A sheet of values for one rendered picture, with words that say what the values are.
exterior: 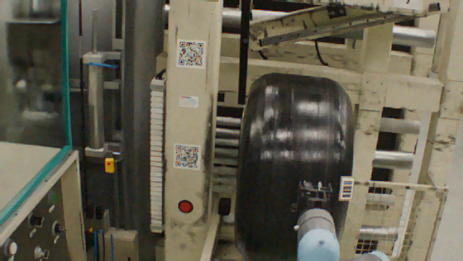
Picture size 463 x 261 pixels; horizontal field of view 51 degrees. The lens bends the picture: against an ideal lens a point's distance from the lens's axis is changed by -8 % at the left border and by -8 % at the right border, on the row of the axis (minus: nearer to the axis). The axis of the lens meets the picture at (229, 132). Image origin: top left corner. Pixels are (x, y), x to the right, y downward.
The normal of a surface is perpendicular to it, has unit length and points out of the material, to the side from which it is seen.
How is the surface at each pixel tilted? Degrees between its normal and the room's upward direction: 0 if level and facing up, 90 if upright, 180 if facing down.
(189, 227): 90
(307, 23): 90
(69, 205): 90
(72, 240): 90
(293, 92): 21
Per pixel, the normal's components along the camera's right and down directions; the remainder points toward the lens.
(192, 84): -0.09, 0.36
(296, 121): -0.01, -0.49
